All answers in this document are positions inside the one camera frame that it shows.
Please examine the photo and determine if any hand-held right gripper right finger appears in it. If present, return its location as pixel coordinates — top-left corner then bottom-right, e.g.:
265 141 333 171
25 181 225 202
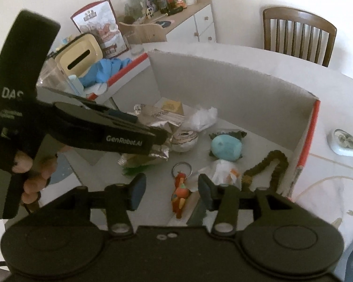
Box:
198 173 295 237

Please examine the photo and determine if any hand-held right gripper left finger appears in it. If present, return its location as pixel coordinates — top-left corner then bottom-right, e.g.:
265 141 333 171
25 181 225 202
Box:
59 173 148 237

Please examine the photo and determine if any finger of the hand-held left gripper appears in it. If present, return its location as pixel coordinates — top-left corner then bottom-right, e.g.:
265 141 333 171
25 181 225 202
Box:
115 120 172 147
37 86 139 125

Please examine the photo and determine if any silver foil packet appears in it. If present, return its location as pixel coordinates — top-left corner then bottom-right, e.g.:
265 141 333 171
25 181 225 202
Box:
118 103 184 165

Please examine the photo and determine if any red orange keyring toy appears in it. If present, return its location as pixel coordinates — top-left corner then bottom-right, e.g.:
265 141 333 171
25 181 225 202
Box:
171 162 193 219

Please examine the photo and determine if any dark green fuzzy toy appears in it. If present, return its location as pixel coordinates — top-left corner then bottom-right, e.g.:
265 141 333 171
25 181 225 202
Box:
243 150 289 196

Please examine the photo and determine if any red-edged cardboard box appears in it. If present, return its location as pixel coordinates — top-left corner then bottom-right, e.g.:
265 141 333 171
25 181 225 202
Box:
37 49 321 227

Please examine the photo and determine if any person's left hand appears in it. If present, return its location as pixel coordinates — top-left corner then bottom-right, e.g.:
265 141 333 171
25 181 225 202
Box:
13 150 59 212

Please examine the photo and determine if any white plastic wrapper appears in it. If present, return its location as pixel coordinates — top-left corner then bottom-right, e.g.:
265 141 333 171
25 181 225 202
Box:
198 160 242 190

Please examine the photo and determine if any yellow packet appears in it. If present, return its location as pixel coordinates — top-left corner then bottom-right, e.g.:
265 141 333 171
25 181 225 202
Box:
162 100 183 116

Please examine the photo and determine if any clear glass jar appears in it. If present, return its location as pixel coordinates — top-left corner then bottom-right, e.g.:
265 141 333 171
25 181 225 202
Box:
37 62 74 94

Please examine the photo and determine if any crumpled white plastic bag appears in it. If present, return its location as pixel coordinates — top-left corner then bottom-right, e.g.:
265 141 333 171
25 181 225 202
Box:
184 106 219 132

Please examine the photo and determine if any light blue plush toy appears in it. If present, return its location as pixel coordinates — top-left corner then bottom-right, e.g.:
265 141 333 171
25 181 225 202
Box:
209 131 248 163

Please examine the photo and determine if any blue cloth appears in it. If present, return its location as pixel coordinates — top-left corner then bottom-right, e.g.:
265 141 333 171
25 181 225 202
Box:
78 57 133 87

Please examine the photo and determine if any light blue cup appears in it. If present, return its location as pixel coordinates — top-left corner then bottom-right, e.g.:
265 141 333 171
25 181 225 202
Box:
67 75 84 96

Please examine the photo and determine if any clear drinking glass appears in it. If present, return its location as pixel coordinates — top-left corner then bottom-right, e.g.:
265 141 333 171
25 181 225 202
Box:
122 31 144 56

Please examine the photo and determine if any yellow tissue box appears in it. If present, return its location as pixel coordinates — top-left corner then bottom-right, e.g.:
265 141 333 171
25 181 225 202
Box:
54 33 104 78

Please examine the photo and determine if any light wooden chair back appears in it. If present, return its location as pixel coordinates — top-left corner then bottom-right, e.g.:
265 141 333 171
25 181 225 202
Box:
118 20 168 44

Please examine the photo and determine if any printed red and white bag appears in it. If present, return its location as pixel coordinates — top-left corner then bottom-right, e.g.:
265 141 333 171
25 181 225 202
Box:
70 0 130 60

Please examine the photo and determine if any glass terrarium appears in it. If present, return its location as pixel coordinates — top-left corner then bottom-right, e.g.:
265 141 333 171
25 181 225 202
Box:
126 0 148 21

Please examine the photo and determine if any white cabinet with wooden top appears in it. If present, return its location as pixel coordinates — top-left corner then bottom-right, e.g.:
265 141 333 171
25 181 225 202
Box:
147 0 217 44

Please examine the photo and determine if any white round gadget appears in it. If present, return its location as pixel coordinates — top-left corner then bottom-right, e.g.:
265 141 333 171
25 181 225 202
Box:
330 128 353 156

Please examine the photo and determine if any brown wooden chair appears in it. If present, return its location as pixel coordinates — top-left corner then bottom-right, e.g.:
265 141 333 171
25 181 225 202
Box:
262 7 338 67

